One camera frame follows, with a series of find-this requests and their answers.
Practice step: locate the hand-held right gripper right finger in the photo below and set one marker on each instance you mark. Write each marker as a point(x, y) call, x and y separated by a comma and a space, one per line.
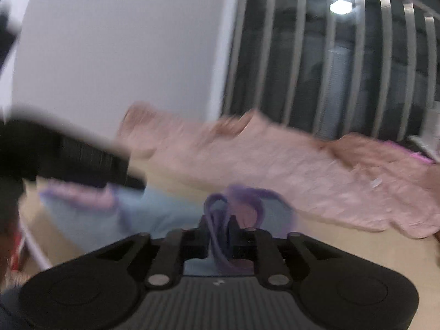
point(233, 239)

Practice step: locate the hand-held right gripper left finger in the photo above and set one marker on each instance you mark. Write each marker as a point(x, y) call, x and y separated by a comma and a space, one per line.
point(205, 237)

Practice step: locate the pink blue purple vest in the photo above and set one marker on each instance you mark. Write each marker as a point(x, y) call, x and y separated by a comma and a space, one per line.
point(165, 213)

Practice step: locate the pink quilted jacket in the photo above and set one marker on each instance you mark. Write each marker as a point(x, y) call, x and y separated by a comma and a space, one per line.
point(292, 172)

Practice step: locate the pink flat book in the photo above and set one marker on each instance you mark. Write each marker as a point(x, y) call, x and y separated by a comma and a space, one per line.
point(409, 151)

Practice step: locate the steel window railing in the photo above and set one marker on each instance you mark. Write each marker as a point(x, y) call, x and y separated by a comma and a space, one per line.
point(357, 58)

